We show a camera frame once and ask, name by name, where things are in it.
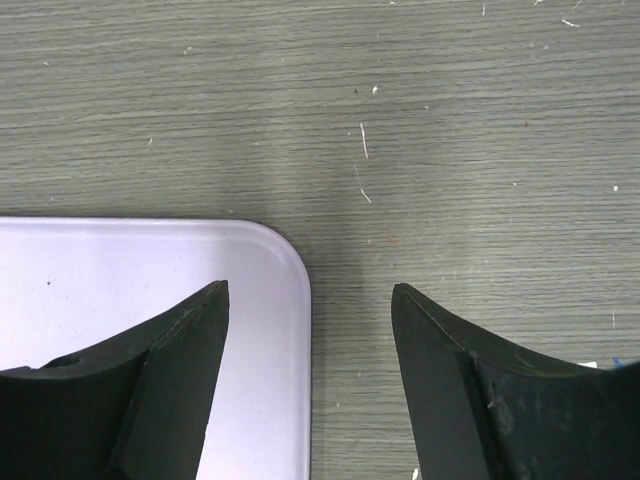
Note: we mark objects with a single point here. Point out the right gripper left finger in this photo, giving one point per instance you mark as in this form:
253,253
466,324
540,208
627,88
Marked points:
134,406

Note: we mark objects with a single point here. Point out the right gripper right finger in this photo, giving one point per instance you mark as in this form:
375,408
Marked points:
483,407

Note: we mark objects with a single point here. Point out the lilac plastic tray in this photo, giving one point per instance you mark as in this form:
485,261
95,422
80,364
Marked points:
69,283

